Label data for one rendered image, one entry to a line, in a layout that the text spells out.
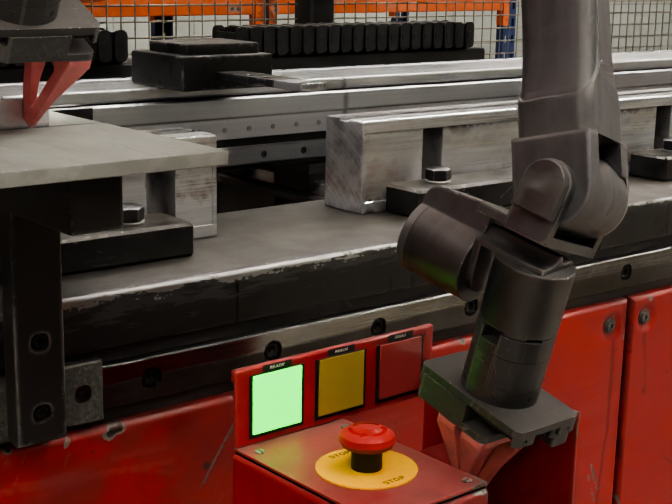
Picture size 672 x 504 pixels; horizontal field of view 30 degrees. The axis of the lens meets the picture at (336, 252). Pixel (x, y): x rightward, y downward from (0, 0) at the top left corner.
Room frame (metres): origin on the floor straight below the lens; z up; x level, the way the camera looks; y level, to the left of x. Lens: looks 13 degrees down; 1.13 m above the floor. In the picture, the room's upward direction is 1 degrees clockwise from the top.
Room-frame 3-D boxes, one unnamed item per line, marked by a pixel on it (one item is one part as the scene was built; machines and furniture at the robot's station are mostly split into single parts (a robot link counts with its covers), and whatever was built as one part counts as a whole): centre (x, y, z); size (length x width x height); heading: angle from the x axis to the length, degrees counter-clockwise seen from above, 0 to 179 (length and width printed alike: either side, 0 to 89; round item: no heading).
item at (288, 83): (1.37, 0.11, 1.01); 0.26 x 0.12 x 0.05; 40
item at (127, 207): (1.05, 0.18, 0.91); 0.03 x 0.03 x 0.02
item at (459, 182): (1.34, -0.18, 0.89); 0.30 x 0.05 x 0.03; 130
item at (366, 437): (0.82, -0.02, 0.79); 0.04 x 0.04 x 0.04
